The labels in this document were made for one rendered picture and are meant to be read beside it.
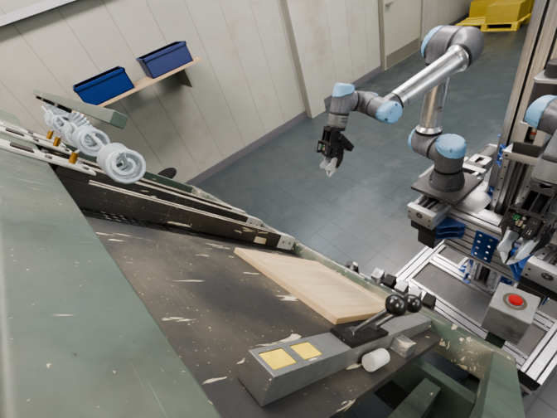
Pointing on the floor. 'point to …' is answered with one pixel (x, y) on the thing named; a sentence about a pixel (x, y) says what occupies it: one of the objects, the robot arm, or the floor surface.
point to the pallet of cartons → (499, 14)
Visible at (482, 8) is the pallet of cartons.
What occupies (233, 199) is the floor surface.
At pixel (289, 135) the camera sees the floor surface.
